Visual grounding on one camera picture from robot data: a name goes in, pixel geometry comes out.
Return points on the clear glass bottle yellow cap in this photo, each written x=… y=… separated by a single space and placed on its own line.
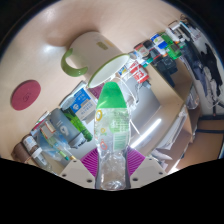
x=55 y=145

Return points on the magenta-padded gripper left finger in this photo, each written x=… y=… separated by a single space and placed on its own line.
x=89 y=163

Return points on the white bottle blue cap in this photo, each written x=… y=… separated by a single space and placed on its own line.
x=158 y=40

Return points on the grey drink tumbler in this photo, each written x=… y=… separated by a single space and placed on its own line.
x=65 y=128

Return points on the flat round red coaster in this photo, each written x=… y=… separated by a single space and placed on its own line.
x=25 y=95

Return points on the dark green bottle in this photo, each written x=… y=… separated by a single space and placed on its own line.
x=81 y=126

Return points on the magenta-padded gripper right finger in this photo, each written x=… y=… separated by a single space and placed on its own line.
x=136 y=160

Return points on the red and white can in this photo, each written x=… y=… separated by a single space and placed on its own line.
x=139 y=73

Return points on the magenta snack pouch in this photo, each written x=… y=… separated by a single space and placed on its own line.
x=96 y=90

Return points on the blue and white carton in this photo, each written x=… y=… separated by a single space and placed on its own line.
x=83 y=105

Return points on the clear plastic bottle green cap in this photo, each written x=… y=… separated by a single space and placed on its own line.
x=111 y=133

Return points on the brown spread jar white lid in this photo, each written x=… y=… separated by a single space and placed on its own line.
x=32 y=146

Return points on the white under-shelf light bar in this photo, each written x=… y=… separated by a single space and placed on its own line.
x=146 y=133

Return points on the green small container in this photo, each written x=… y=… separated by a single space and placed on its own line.
x=173 y=51

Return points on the brown mug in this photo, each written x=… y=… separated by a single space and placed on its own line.
x=20 y=153

